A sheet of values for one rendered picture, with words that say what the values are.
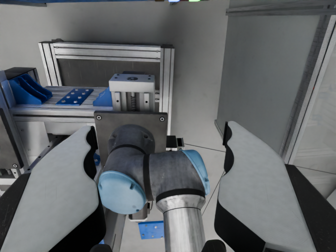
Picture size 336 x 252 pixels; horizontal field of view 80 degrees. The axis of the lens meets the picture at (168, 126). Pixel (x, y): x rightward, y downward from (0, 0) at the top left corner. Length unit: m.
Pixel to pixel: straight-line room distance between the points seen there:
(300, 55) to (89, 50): 1.14
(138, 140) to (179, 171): 0.18
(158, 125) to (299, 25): 0.57
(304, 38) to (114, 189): 0.72
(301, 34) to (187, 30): 0.93
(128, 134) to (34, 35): 1.36
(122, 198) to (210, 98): 1.38
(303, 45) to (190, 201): 0.61
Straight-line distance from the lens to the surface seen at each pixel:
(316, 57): 0.75
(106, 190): 0.49
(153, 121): 0.62
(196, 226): 0.46
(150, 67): 1.42
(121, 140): 0.59
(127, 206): 0.51
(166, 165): 0.48
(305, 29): 0.83
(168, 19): 1.59
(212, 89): 1.73
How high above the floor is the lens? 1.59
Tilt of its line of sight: 61 degrees down
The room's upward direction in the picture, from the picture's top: 176 degrees clockwise
